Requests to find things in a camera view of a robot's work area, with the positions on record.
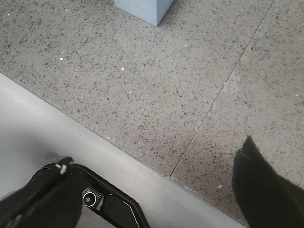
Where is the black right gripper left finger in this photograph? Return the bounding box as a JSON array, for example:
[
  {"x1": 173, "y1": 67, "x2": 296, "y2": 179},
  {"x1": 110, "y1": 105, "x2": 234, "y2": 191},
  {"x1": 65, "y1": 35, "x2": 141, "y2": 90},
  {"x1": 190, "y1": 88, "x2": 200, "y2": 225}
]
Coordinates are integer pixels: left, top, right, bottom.
[{"x1": 0, "y1": 157, "x2": 83, "y2": 228}]

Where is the black camera device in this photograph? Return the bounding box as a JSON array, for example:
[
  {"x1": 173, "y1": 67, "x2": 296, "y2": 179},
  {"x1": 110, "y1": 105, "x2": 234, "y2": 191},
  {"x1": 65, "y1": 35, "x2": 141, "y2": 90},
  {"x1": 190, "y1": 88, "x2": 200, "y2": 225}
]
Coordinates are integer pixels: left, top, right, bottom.
[{"x1": 74, "y1": 164, "x2": 150, "y2": 228}]

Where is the light blue foam block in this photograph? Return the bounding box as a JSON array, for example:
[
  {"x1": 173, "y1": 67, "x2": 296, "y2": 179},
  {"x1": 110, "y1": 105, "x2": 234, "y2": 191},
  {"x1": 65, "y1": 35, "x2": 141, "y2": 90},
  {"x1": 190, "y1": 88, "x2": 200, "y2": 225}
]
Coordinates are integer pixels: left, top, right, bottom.
[{"x1": 114, "y1": 0, "x2": 173, "y2": 27}]

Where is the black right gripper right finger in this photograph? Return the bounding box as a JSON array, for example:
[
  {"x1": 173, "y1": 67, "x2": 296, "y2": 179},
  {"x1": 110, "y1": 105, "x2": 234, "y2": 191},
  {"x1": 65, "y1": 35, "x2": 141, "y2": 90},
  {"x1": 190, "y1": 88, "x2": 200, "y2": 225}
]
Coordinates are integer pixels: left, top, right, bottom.
[{"x1": 232, "y1": 136, "x2": 304, "y2": 228}]

